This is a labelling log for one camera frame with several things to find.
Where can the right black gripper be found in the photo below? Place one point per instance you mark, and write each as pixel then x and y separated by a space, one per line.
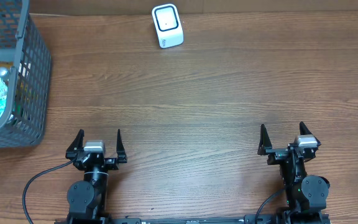
pixel 278 154

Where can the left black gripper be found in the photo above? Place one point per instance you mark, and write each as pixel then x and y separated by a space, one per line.
pixel 96 158

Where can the yellow liquid bottle silver cap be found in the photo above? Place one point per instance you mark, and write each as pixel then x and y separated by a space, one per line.
pixel 5 69

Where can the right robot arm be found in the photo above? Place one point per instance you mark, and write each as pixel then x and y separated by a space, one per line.
pixel 306 194

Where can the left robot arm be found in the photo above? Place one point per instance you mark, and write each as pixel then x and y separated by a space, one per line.
pixel 87 198

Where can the white barcode scanner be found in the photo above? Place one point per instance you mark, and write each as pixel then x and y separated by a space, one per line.
pixel 167 25

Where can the grey plastic mesh basket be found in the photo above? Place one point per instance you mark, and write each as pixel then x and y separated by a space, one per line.
pixel 29 64

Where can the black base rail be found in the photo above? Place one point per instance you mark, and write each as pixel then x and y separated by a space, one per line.
pixel 247 219

